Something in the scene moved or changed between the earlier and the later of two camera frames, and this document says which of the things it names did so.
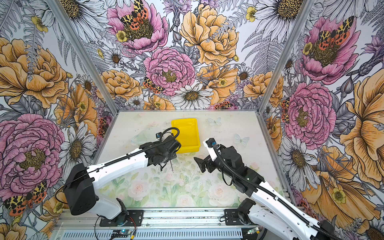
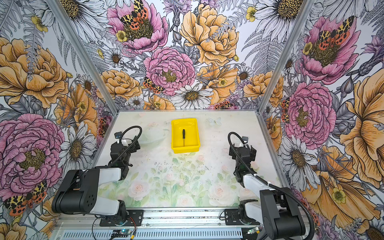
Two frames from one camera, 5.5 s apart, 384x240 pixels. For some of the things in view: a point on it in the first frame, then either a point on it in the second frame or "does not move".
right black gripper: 201,164 to 252,153
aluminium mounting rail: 152,217 does not move
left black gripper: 172,155 to 133,148
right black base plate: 232,215 does not move
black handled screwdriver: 171,166 to 184,136
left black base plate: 136,215 does not move
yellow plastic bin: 188,136 does not move
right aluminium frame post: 305,9 does not move
